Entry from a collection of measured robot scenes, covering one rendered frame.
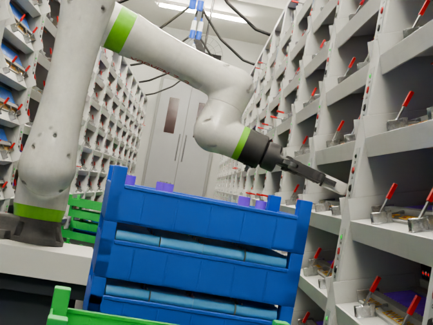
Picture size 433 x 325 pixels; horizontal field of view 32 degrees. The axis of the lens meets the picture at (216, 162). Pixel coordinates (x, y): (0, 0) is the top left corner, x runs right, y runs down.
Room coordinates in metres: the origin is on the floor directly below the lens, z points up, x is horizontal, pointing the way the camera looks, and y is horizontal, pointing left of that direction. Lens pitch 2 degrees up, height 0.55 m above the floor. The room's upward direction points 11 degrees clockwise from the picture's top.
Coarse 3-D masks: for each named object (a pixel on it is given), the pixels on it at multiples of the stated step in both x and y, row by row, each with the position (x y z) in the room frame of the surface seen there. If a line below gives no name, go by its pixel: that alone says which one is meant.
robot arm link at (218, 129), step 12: (204, 108) 1.95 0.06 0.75; (216, 108) 1.92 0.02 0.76; (228, 108) 1.92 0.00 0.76; (204, 120) 1.92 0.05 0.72; (216, 120) 1.91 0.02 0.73; (228, 120) 1.92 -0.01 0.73; (204, 132) 1.91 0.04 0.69; (216, 132) 1.91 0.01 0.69; (228, 132) 1.91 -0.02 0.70; (240, 132) 1.92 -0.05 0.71; (204, 144) 1.93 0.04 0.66; (216, 144) 1.92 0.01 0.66; (228, 144) 1.92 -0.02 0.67; (240, 144) 1.92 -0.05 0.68; (228, 156) 1.95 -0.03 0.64
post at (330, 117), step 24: (360, 0) 2.42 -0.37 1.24; (336, 48) 2.42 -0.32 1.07; (360, 48) 2.42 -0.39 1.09; (336, 72) 2.42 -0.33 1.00; (360, 96) 2.42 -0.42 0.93; (336, 120) 2.42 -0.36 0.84; (312, 144) 2.50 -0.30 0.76; (336, 168) 2.42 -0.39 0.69; (312, 192) 2.42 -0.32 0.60; (312, 240) 2.42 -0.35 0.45; (336, 240) 2.42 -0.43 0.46
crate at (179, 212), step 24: (120, 168) 1.07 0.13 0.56; (120, 192) 1.07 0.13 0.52; (144, 192) 1.07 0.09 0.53; (168, 192) 1.08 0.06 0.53; (120, 216) 1.07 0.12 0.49; (144, 216) 1.08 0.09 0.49; (168, 216) 1.08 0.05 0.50; (192, 216) 1.09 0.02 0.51; (216, 216) 1.09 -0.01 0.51; (240, 216) 1.10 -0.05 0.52; (264, 216) 1.11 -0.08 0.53; (288, 216) 1.11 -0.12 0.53; (240, 240) 1.10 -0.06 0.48; (264, 240) 1.11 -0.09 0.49; (288, 240) 1.11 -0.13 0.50
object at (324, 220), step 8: (328, 192) 2.42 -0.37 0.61; (312, 200) 2.41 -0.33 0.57; (320, 200) 2.40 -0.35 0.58; (328, 200) 2.40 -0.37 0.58; (336, 200) 2.42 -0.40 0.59; (344, 200) 1.81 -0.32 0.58; (312, 208) 2.41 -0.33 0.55; (312, 216) 2.27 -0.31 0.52; (320, 216) 2.11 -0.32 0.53; (328, 216) 1.99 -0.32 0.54; (336, 216) 1.93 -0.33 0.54; (312, 224) 2.28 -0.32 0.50; (320, 224) 2.13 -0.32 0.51; (328, 224) 2.01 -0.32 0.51; (336, 224) 1.89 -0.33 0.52; (336, 232) 1.90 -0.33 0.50
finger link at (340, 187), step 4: (328, 176) 1.95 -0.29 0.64; (336, 180) 1.95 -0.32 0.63; (324, 184) 1.95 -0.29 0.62; (328, 184) 1.95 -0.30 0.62; (336, 184) 1.95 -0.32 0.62; (340, 184) 1.95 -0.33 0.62; (344, 184) 1.95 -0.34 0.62; (332, 188) 1.95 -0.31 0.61; (336, 188) 1.95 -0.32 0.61; (340, 188) 1.95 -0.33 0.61; (344, 188) 1.95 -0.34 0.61; (340, 192) 1.95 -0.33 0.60; (344, 192) 1.95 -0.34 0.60
